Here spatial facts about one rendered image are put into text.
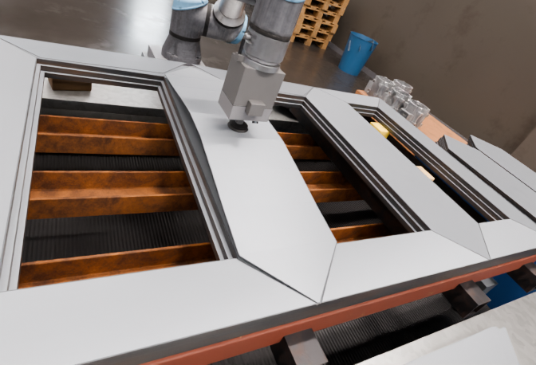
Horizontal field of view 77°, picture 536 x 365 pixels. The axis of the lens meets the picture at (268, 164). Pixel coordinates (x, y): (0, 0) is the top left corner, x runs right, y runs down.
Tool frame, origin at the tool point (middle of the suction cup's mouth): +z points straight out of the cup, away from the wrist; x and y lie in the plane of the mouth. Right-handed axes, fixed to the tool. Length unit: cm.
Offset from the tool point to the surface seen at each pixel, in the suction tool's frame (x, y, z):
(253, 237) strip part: -25.4, -6.6, 1.7
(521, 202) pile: -26, 84, 3
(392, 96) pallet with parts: 166, 264, 56
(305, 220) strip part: -23.7, 4.3, 1.5
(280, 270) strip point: -31.3, -4.6, 2.2
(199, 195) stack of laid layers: -12.6, -10.3, 5.2
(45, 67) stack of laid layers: 28.2, -33.0, 4.5
